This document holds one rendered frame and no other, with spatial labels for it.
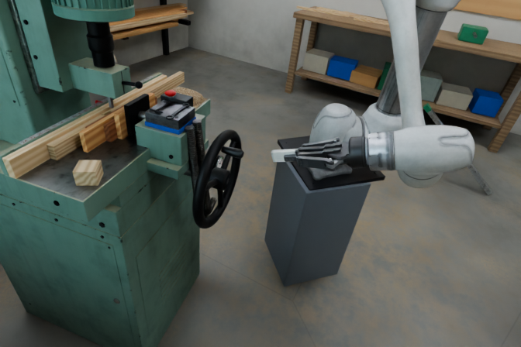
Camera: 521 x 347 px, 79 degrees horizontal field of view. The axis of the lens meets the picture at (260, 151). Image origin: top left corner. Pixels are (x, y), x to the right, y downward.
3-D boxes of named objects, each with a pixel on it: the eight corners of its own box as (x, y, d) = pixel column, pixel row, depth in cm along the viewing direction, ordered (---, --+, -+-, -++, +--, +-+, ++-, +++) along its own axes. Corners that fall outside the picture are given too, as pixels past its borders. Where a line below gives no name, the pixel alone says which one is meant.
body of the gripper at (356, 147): (367, 129, 77) (328, 132, 80) (364, 146, 70) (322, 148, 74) (369, 156, 80) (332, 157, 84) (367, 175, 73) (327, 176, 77)
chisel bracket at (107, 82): (116, 104, 85) (112, 73, 80) (73, 93, 88) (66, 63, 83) (134, 94, 91) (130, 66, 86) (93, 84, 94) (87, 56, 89)
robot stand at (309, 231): (312, 231, 188) (336, 145, 155) (337, 273, 165) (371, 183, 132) (263, 239, 179) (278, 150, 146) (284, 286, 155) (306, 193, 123)
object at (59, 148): (57, 160, 76) (53, 146, 74) (50, 158, 76) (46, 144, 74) (184, 82, 125) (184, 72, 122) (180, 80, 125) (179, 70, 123)
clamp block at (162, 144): (181, 167, 84) (180, 139, 79) (136, 154, 86) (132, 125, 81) (206, 141, 96) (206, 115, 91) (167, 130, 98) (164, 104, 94)
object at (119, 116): (122, 139, 86) (118, 115, 82) (117, 138, 87) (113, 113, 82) (156, 116, 99) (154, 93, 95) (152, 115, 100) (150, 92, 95)
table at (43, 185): (125, 238, 67) (121, 217, 63) (11, 196, 73) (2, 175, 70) (234, 119, 116) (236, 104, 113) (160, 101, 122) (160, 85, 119)
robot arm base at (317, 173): (326, 143, 151) (329, 134, 147) (353, 173, 134) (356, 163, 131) (291, 149, 145) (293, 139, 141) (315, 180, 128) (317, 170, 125)
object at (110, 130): (111, 142, 85) (108, 125, 82) (105, 141, 85) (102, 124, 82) (157, 111, 102) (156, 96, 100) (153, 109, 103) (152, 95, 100)
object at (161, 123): (179, 135, 80) (178, 115, 77) (141, 125, 82) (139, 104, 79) (203, 114, 91) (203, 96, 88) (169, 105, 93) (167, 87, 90)
